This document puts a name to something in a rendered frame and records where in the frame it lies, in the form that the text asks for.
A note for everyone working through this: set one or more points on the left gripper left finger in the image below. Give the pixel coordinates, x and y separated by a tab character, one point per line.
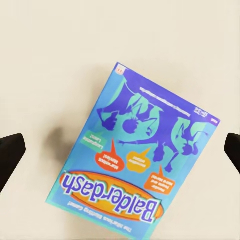
12	150

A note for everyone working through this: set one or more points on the bed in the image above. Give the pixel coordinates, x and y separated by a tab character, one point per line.
55	59

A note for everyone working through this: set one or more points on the board game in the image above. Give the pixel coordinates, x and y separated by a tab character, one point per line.
133	155

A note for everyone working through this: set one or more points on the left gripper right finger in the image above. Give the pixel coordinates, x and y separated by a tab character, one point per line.
232	149

